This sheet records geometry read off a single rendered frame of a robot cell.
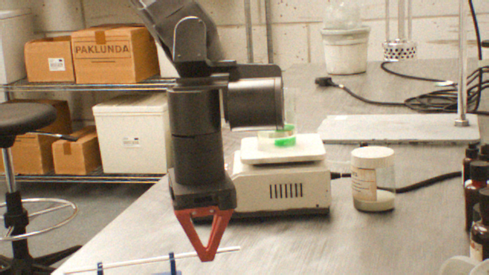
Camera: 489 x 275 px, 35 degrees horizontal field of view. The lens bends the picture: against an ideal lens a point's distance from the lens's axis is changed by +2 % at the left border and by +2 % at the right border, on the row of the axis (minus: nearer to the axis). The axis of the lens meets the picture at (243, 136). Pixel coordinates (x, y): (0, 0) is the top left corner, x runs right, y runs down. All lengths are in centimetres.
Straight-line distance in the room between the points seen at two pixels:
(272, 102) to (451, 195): 43
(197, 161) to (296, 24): 278
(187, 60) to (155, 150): 264
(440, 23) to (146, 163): 145
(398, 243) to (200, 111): 32
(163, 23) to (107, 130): 267
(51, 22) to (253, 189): 302
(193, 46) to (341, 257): 31
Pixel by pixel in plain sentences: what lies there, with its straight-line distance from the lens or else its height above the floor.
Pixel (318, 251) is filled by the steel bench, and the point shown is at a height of 75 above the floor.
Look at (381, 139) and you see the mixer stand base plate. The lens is 141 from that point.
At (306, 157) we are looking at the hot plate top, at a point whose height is 83.
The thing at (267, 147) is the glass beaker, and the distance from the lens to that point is 106.
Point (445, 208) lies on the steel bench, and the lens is 109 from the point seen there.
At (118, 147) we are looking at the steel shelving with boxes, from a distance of 352.
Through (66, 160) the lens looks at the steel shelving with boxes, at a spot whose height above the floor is 20.
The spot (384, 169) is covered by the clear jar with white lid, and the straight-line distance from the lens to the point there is 105.
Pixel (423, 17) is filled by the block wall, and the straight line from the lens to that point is 351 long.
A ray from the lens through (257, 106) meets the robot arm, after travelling 79.
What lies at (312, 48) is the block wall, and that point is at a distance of 357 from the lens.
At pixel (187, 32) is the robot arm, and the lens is 83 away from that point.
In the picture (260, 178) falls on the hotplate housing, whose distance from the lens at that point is 104.
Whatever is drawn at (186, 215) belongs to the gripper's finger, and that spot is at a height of 84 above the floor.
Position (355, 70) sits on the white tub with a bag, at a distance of 215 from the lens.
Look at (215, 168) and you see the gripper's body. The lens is 82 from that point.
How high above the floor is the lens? 112
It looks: 14 degrees down
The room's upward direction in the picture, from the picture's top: 4 degrees counter-clockwise
